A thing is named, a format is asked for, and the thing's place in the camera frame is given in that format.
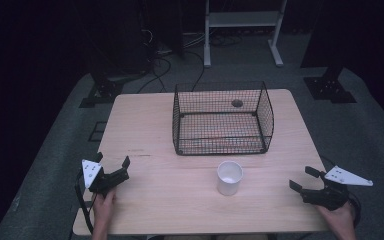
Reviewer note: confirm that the black stand base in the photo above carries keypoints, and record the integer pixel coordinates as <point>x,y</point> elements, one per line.
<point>105,91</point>
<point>330,89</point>

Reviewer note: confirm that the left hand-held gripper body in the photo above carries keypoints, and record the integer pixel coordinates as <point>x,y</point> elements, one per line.
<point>108,180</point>

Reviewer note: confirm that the person's right hand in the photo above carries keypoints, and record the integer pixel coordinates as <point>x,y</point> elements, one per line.
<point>341,218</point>

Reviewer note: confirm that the person's left hand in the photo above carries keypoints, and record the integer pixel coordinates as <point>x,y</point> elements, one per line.
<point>102,208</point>

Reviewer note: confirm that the black square floor frame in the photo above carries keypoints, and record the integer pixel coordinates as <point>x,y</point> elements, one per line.
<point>96,131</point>

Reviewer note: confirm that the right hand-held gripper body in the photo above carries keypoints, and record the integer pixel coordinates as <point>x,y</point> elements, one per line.
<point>331,198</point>

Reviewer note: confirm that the white cup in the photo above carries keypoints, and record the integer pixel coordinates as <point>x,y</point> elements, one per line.
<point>228,186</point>

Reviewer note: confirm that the white metal desk frame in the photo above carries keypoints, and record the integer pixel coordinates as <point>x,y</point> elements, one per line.
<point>243,19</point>

